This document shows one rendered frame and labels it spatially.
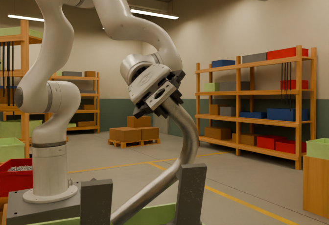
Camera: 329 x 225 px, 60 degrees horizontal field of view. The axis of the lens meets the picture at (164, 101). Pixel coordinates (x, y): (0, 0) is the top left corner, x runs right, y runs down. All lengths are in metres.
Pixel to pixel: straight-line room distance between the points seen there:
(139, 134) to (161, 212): 6.78
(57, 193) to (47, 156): 0.14
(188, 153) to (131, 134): 6.93
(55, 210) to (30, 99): 0.37
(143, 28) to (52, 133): 0.53
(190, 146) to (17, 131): 3.87
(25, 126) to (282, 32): 5.16
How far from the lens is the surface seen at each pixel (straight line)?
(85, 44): 11.16
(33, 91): 1.05
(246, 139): 6.48
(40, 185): 1.13
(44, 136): 1.09
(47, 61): 1.05
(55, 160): 1.11
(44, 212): 1.04
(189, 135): 0.53
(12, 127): 4.37
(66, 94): 1.11
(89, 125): 10.51
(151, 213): 0.87
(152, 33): 0.77
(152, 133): 7.85
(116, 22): 0.78
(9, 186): 1.60
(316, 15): 6.25
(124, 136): 7.35
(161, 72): 0.56
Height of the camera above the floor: 1.27
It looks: 1 degrees down
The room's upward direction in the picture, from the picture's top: straight up
